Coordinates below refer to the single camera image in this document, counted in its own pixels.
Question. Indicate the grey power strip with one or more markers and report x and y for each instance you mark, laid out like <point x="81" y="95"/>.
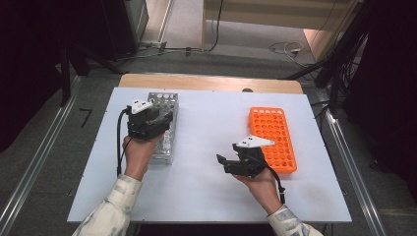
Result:
<point x="150" y="43"/>

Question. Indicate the light wooden furniture frame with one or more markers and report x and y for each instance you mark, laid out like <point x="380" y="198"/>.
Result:
<point x="278" y="13"/>

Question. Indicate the dark cabinet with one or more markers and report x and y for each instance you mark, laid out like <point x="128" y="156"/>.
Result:
<point x="121" y="26"/>

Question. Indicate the person's right hand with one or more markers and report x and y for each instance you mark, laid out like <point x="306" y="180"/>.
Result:
<point x="262" y="191"/>

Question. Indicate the dark round table grommet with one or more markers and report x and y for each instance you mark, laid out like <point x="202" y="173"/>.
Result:
<point x="247" y="90"/>

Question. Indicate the white board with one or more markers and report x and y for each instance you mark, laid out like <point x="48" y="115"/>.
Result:
<point x="203" y="196"/>

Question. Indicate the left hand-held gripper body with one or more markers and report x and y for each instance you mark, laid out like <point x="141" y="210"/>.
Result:
<point x="142" y="124"/>

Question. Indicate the aluminium floor rail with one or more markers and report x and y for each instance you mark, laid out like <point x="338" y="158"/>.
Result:
<point x="39" y="157"/>
<point x="347" y="157"/>

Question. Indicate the person's left hand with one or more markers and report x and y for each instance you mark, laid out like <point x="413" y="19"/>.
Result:
<point x="139" y="157"/>

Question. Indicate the black metal stand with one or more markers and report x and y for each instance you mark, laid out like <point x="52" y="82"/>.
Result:
<point x="65" y="82"/>

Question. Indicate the orange plastic test tube rack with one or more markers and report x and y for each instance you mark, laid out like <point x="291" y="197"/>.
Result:
<point x="273" y="131"/>

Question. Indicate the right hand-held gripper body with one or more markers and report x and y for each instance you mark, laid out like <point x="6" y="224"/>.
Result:
<point x="247" y="162"/>

